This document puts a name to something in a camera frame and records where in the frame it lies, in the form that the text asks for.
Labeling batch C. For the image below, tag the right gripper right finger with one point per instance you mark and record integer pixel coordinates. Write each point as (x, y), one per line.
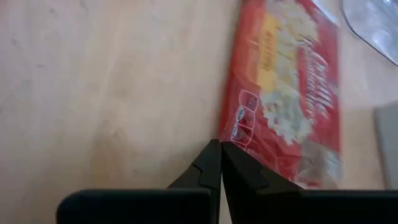
(245, 193)

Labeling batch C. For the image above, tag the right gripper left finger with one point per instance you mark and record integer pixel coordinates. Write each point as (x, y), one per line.
(205, 177)

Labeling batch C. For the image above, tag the red popcorn bag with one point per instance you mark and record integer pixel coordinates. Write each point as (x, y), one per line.
(280, 93)

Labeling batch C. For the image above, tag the grey plastic bin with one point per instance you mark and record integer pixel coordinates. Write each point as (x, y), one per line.
(388, 146)

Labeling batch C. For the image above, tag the clear plastic container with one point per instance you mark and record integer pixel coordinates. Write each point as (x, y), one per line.
(376, 25)

